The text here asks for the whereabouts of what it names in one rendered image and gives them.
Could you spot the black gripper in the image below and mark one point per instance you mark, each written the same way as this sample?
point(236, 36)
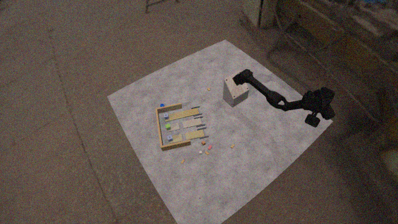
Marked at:
point(325, 97)

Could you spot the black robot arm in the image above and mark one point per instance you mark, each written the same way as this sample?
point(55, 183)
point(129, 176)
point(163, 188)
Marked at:
point(273, 98)

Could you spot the orange strip with green lines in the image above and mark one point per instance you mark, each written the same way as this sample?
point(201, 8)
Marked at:
point(191, 112)

